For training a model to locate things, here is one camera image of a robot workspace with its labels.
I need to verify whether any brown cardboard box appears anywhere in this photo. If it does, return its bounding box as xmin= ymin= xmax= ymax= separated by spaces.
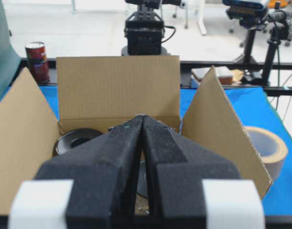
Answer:
xmin=0 ymin=56 xmax=272 ymax=215

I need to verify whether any dark green cloth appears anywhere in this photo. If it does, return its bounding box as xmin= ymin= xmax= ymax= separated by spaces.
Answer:
xmin=0 ymin=0 xmax=21 ymax=99

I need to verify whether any beige packing tape roll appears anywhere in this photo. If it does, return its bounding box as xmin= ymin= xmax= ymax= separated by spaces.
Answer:
xmin=245 ymin=126 xmax=288 ymax=182

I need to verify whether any black round object in box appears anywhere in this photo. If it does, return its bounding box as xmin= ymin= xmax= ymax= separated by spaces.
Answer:
xmin=52 ymin=128 xmax=103 ymax=156

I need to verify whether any blue table mat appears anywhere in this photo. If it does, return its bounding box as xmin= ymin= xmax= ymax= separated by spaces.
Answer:
xmin=2 ymin=85 xmax=292 ymax=217

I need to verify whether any red printed can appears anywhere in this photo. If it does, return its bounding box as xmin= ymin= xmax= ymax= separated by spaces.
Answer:
xmin=25 ymin=41 xmax=50 ymax=83

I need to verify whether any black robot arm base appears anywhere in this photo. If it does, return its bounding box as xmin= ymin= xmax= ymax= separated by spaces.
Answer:
xmin=121 ymin=0 xmax=181 ymax=56

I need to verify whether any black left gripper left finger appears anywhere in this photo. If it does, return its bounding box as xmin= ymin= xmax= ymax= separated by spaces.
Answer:
xmin=8 ymin=115 xmax=143 ymax=229

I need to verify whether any blue and black camera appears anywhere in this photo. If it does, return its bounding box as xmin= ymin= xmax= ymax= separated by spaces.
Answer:
xmin=222 ymin=0 xmax=270 ymax=29

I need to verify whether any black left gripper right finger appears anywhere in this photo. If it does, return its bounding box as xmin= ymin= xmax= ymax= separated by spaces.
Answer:
xmin=142 ymin=116 xmax=265 ymax=229

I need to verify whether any black camera stand pole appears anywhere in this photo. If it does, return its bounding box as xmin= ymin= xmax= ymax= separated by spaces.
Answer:
xmin=233 ymin=29 xmax=257 ymax=65

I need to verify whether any small brown box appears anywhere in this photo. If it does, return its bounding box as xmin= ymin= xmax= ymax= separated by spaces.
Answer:
xmin=191 ymin=66 xmax=233 ymax=84

